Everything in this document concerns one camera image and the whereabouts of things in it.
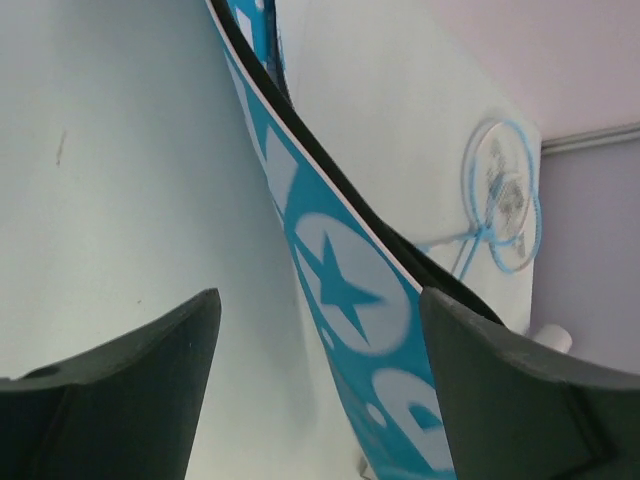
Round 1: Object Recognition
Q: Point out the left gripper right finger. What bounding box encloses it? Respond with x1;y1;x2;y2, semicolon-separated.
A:
420;288;639;479

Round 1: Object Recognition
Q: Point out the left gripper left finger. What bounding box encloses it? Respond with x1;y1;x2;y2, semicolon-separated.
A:
1;289;221;479

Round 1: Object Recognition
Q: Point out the blue racket bag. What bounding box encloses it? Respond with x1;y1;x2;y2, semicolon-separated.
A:
208;1;490;479

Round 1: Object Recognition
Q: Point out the white shuttlecock tube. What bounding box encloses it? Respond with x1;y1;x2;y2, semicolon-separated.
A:
531;324;573;354

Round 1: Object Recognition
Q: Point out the right aluminium frame post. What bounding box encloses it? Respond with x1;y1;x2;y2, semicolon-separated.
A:
541;122;640;156

